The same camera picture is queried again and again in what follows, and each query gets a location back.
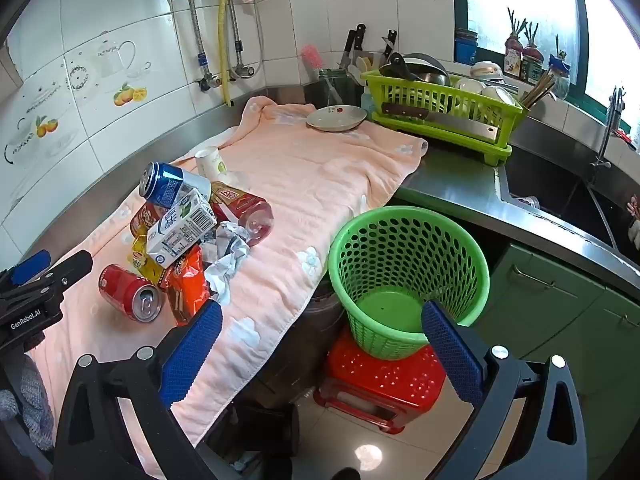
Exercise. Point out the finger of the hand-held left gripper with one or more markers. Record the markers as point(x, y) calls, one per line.
point(30, 266)
point(75, 265)

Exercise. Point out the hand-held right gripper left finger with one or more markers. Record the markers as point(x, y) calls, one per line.
point(192, 355)

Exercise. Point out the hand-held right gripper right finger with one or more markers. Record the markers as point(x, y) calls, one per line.
point(452, 355)

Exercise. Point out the red drink can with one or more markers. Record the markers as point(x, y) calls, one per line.
point(120, 285)

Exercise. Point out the yellow wrapper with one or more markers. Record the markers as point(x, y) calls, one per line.
point(142, 260)

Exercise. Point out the orange snack wrapper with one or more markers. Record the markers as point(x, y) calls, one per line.
point(187, 285)

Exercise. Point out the green plastic basket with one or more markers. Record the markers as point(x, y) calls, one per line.
point(380, 310)

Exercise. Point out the white milk carton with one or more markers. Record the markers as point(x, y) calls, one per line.
point(180, 230)

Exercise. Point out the white paper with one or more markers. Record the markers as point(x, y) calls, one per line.
point(227, 245)

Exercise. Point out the blue drink can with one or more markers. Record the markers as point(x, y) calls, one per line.
point(170, 185)

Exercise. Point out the red label tea bottle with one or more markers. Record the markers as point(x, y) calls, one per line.
point(245, 210)

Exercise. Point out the person's left forearm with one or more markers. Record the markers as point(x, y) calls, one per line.
point(30, 400)

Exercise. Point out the red plastic stool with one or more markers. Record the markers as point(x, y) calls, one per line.
point(380, 380)

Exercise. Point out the green cabinet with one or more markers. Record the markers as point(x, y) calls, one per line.
point(560, 330)

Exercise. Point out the white paper cup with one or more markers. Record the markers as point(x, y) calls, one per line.
point(210, 162)

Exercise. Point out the small clear plastic cup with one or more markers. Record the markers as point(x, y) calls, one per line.
point(234, 179)

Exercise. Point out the steel sink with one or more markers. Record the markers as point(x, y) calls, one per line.
point(555, 190)

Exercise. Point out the pink towel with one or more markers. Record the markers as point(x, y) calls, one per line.
point(310, 180)

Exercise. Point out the green dish rack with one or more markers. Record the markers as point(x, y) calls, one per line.
point(450, 137)

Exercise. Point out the white plate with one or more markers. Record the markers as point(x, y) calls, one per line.
point(335, 119)

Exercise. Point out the white bowl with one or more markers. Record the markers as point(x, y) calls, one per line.
point(497, 95)
point(467, 85)
point(487, 70)

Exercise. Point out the metal faucet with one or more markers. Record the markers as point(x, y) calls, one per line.
point(607, 125)

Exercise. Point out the bundle of chopsticks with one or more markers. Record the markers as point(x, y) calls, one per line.
point(537, 90)

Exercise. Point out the metal wok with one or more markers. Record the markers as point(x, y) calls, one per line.
point(425, 70)

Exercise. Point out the glass jar with blue lid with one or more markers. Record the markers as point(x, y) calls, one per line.
point(560, 77)

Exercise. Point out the green glass jar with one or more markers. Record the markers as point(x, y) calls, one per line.
point(332, 80)

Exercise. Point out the white spatula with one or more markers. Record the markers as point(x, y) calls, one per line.
point(361, 64)

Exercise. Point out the blue container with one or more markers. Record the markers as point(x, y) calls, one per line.
point(466, 47)

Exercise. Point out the pink bottle brush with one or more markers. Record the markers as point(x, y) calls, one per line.
point(311, 56)

